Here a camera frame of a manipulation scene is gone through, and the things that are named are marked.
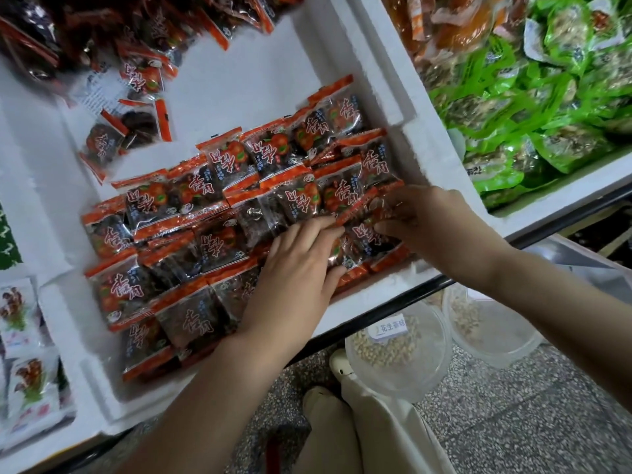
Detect person's right hand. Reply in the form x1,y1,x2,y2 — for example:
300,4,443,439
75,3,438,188
373,184,515,292

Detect person's left hand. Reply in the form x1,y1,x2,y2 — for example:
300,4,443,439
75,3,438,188
240,215,347,369

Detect pile of dark red packets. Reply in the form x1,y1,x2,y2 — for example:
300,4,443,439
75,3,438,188
0,0,411,383

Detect pile of green packets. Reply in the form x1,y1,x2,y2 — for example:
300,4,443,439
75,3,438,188
429,0,632,211

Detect pile of brown packets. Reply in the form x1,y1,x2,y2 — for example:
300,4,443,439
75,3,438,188
383,0,515,55

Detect pile of white printed packets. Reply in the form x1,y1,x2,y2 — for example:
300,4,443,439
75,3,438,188
0,276,75,452

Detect person's right forearm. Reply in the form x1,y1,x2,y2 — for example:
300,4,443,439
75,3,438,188
474,250,632,411

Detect person's left forearm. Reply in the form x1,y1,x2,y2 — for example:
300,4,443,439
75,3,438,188
118,335,298,474

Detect person's right white shoe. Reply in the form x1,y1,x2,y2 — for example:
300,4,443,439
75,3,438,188
328,348,361,383

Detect person's white shoe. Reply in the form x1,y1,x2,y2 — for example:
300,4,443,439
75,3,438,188
328,348,361,383
301,384,342,415

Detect person's left white shoe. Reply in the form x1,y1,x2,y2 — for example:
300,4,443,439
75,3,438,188
301,384,342,415

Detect person's beige trousers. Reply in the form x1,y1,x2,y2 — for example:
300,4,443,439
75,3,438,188
294,375,458,474

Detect clear round plastic tub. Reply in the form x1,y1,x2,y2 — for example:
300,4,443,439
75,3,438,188
344,299,454,403

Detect clear rectangular plastic tub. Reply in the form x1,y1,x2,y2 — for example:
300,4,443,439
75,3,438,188
523,232,632,307

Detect small white paper slip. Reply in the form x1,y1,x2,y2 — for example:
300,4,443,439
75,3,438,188
67,66,134,119

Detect green leaf-pattern sheet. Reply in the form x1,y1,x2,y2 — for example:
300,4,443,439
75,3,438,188
0,204,26,273

